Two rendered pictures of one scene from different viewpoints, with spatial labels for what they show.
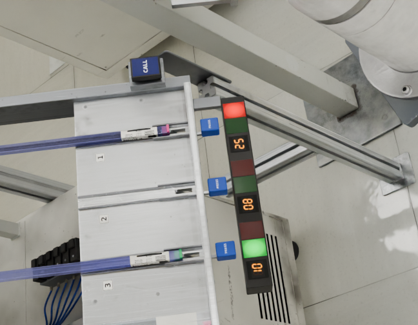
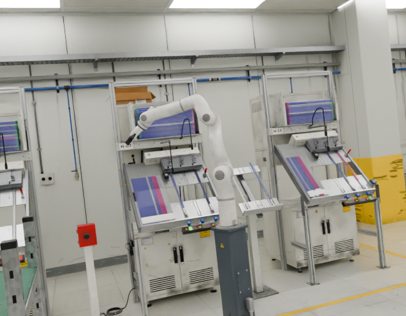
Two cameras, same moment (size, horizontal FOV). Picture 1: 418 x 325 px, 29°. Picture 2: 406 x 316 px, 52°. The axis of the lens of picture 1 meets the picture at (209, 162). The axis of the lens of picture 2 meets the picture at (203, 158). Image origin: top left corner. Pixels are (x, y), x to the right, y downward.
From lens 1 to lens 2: 2.36 m
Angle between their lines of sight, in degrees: 45
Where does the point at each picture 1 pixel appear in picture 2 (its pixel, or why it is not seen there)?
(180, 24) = (248, 221)
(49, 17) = (269, 224)
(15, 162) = not seen: hidden behind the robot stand
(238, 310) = (188, 263)
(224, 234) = (207, 258)
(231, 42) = (250, 237)
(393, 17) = (221, 208)
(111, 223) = (190, 205)
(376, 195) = not seen: hidden behind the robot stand
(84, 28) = (270, 234)
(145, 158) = (205, 209)
